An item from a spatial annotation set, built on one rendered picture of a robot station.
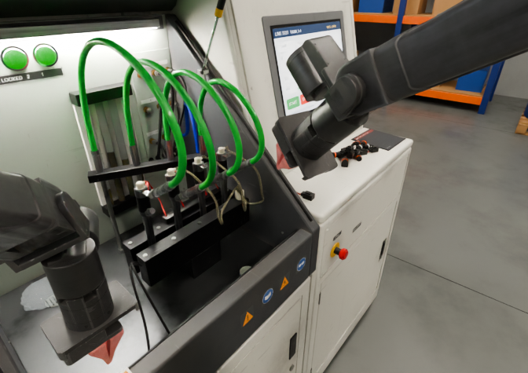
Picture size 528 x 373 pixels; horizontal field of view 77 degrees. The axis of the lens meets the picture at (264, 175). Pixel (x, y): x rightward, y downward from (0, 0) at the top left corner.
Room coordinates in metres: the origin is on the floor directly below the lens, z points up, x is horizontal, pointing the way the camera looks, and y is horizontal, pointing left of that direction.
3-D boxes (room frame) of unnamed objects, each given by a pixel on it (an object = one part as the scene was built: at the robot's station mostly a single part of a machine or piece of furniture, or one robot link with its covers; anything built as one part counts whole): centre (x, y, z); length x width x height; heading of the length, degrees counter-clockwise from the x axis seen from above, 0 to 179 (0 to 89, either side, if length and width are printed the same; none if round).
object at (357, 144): (1.08, -0.32, 1.01); 0.23 x 0.11 x 0.06; 139
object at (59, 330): (0.29, 0.23, 1.15); 0.10 x 0.07 x 0.07; 139
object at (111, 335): (0.28, 0.24, 1.08); 0.07 x 0.07 x 0.09; 49
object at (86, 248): (0.30, 0.23, 1.21); 0.07 x 0.06 x 0.07; 25
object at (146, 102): (0.97, 0.31, 1.20); 0.13 x 0.03 x 0.31; 139
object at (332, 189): (1.05, -0.30, 0.97); 0.70 x 0.22 x 0.03; 139
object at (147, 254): (0.71, 0.19, 0.91); 0.34 x 0.10 x 0.15; 139
